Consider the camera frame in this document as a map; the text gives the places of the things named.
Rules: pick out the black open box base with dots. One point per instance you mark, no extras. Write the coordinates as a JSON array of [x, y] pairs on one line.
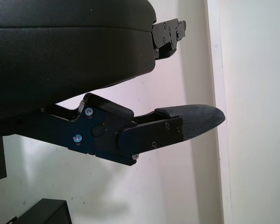
[[48, 212]]

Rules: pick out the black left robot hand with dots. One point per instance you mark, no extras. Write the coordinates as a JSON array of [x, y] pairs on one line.
[[60, 58]]

